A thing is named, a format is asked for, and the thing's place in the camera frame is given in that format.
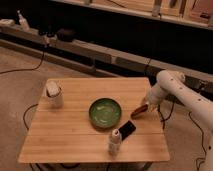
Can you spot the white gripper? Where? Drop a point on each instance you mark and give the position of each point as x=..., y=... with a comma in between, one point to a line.
x=151, y=101

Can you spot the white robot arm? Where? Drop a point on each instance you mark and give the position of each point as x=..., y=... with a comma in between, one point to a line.
x=172, y=82

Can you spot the green ceramic bowl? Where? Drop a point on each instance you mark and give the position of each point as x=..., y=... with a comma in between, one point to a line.
x=105, y=113

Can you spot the black smartphone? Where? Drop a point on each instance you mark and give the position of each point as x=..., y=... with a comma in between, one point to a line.
x=127, y=129

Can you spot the small white bottle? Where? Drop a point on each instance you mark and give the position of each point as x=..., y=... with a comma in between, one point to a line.
x=115, y=140

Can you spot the wooden table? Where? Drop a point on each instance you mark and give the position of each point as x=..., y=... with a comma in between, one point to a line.
x=66, y=135

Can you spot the white cup with lid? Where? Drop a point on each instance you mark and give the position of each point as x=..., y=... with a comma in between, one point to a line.
x=54, y=94

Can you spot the dark round object on ledge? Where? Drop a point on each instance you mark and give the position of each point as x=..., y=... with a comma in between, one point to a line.
x=65, y=35

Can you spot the white spray bottle background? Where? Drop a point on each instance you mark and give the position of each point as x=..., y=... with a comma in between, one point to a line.
x=23, y=22

